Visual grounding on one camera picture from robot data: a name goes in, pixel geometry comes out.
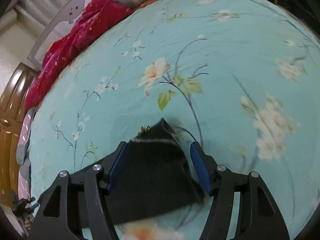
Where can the red blanket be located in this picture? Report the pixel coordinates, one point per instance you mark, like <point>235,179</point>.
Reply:
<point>97,18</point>

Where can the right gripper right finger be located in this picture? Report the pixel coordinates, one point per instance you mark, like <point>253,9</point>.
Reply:
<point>259,216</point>

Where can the black pants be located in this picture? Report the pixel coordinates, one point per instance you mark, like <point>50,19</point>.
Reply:
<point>153,178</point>

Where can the light blue floral bedsheet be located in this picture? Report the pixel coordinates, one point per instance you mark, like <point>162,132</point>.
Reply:
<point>239,76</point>

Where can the pink striped pillow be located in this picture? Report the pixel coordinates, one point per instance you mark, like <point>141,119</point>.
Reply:
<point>22,156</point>

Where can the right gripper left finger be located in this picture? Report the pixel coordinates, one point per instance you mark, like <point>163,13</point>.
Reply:
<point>58,216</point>

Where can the brown wooden headboard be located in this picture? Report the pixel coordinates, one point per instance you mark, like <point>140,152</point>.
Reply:
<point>12,105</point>

